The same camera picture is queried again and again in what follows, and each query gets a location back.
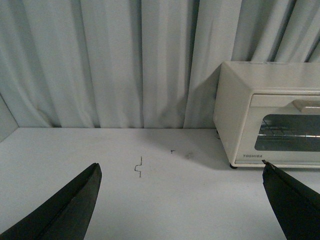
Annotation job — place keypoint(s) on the pale grey curtain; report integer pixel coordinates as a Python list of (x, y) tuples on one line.
[(137, 63)]

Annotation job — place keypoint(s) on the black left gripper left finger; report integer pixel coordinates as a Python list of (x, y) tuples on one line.
[(64, 216)]

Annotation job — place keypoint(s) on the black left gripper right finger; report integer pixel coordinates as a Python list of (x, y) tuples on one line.
[(296, 206)]

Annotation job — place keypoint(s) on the white Toshiba toaster oven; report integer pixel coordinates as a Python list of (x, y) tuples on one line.
[(239, 81)]

